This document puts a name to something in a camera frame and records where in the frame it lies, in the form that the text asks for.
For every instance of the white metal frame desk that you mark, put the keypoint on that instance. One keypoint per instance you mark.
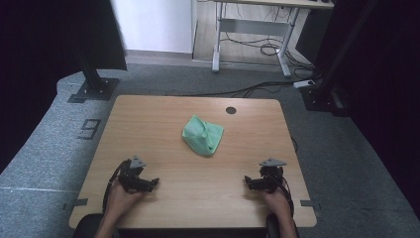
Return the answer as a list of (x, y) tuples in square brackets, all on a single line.
[(251, 27)]

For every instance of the grey tape strip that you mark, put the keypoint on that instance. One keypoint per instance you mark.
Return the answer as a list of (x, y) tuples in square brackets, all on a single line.
[(308, 203), (79, 202)]

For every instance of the black round table grommet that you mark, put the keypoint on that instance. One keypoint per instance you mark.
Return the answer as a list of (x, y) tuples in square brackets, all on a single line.
[(230, 110)]

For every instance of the black metal stand with base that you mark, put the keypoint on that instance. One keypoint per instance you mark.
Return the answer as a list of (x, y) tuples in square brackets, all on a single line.
[(325, 95), (94, 87)]

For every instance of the person's right hand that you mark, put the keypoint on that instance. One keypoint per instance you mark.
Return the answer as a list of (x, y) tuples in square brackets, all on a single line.
[(279, 205)]

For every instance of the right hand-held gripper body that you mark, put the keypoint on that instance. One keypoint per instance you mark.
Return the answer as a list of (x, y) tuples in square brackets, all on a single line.
[(272, 178)]

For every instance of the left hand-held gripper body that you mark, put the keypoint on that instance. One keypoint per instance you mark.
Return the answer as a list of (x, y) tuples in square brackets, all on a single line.
[(130, 177)]

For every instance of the person's left hand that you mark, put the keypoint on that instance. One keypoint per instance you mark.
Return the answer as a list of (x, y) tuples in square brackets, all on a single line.
[(119, 203)]

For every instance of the green microfibre towel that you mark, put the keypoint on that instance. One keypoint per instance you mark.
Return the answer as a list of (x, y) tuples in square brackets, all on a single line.
[(201, 137)]

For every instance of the dark box under desk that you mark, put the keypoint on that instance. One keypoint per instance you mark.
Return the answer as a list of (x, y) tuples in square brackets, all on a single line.
[(308, 36)]

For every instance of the black curtain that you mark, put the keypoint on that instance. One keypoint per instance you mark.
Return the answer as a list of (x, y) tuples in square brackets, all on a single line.
[(39, 49), (389, 82)]

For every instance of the white power strip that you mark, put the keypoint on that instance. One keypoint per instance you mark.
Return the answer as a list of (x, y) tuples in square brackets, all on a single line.
[(303, 84)]

